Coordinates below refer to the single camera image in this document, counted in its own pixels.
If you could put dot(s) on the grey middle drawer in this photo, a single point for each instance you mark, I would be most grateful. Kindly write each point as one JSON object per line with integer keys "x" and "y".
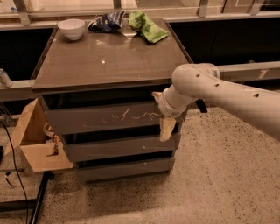
{"x": 120, "y": 148}

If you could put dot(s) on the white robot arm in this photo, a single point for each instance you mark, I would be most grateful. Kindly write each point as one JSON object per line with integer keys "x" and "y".
{"x": 258, "y": 107}

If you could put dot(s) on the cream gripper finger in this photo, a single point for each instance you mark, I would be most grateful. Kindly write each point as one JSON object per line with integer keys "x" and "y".
{"x": 158, "y": 96}
{"x": 166, "y": 128}

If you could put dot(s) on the green snack bag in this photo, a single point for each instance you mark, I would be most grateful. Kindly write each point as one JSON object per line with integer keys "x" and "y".
{"x": 143, "y": 25}

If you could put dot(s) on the grey bottom drawer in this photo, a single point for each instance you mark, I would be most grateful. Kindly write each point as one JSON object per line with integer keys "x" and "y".
{"x": 126, "y": 170}

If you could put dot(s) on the grey drawer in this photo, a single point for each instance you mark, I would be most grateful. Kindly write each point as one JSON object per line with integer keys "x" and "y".
{"x": 106, "y": 117}
{"x": 126, "y": 170}
{"x": 120, "y": 148}

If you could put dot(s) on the black metal floor frame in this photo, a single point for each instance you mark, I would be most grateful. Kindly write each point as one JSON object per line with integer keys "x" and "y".
{"x": 31, "y": 206}

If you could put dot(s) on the grey drawer cabinet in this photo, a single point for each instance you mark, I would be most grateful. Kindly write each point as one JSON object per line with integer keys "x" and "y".
{"x": 101, "y": 69}

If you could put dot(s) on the blue snack bag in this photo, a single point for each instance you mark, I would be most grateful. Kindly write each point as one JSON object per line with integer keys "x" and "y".
{"x": 107, "y": 23}

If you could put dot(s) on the cardboard box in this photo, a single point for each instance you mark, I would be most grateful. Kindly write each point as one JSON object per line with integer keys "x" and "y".
{"x": 30, "y": 138}

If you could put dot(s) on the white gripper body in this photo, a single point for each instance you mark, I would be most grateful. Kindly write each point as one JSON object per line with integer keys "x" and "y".
{"x": 166, "y": 108}

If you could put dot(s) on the white ceramic bowl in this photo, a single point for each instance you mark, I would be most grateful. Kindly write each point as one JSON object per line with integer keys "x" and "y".
{"x": 72, "y": 29}

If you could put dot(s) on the grey top drawer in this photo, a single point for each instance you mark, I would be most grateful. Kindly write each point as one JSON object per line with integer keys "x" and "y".
{"x": 106, "y": 117}

